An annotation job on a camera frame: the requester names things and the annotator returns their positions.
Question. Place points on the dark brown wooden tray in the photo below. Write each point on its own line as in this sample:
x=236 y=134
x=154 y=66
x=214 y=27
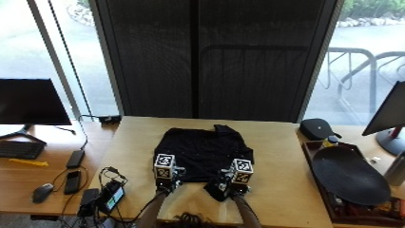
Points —
x=323 y=190

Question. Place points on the black computer mouse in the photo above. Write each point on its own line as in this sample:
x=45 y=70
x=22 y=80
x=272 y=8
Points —
x=43 y=192

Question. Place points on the grey window frame post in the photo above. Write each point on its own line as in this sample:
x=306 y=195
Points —
x=55 y=53

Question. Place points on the black t-shirt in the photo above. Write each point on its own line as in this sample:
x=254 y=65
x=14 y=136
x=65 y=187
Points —
x=203 y=148

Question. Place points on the black power brick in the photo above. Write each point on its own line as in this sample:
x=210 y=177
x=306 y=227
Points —
x=75 y=159

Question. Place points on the tilted dark computer monitor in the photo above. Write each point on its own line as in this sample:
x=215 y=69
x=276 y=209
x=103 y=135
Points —
x=388 y=110

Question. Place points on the person's left hand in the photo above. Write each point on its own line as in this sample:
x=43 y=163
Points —
x=168 y=185

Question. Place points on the black zip case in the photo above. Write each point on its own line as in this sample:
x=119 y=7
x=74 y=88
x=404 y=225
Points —
x=316 y=128

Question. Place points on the black device with lit screen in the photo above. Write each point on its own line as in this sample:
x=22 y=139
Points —
x=113 y=197

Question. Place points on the yellow bottle with black cap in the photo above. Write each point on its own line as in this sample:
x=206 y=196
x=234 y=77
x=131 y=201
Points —
x=331 y=142

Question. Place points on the black computer monitor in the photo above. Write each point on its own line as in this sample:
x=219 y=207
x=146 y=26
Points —
x=30 y=101

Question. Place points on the black smartphone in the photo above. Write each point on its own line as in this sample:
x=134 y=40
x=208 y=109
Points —
x=73 y=182

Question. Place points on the dark mesh window screen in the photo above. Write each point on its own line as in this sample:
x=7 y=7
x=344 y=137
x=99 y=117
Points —
x=211 y=60

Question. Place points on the yellow plastic tool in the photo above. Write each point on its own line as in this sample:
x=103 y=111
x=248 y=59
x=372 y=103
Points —
x=29 y=162

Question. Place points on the person's right hand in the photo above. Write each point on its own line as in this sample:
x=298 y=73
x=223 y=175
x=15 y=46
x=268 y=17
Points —
x=230 y=186

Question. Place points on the grey metal bike rack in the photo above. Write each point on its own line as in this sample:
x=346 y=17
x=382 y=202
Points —
x=374 y=79

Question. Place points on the black monitor stand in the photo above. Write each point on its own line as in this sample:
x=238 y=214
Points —
x=21 y=134

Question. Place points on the black oval plate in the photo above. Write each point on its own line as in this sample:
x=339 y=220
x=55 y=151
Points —
x=350 y=175

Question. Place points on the white marker cube glove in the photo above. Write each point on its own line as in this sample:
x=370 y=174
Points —
x=243 y=171
x=164 y=165

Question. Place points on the small white clip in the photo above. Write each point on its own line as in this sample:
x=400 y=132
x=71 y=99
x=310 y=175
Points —
x=375 y=159

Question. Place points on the black keyboard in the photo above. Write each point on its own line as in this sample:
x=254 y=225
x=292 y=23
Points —
x=19 y=149

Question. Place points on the orange snack packet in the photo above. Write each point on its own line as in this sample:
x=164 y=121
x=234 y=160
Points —
x=391 y=205

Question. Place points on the white marker cube right glove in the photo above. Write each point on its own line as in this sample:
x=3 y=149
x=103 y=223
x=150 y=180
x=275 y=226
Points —
x=243 y=171

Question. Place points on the grey round monitor stand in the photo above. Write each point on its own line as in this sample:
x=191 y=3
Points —
x=392 y=142

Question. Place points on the black battery box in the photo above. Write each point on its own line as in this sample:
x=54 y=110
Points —
x=89 y=201

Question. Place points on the white marker cube left glove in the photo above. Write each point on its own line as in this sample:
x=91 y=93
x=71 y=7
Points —
x=164 y=165

